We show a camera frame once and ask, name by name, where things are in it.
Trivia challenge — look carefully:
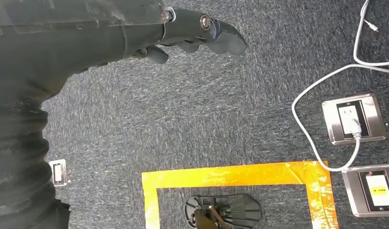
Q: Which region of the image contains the steel floor socket yellow label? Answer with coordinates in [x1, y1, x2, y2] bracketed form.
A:
[341, 163, 389, 218]

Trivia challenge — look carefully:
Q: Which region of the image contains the steel floor socket with plug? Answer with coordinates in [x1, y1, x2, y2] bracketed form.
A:
[322, 93, 387, 146]

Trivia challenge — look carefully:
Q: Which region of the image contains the black robot foot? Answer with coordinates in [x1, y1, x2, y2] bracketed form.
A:
[183, 193, 263, 229]

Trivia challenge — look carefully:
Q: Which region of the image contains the white floor cable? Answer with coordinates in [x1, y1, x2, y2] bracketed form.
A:
[291, 0, 389, 173]

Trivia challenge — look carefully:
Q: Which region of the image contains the yellow floor tape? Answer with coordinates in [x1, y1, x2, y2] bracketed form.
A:
[141, 161, 340, 229]

